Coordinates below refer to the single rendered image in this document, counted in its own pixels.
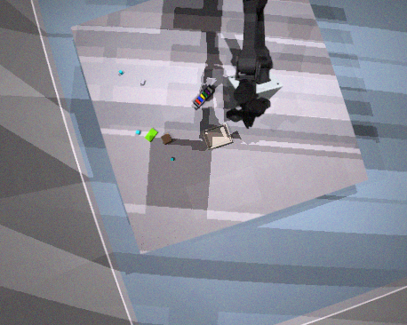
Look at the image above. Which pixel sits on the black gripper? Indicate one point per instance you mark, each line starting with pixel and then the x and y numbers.
pixel 236 115

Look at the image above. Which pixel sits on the lime green block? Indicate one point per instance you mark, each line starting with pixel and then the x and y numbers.
pixel 151 134

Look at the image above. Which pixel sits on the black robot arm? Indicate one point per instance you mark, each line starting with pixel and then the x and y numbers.
pixel 253 59

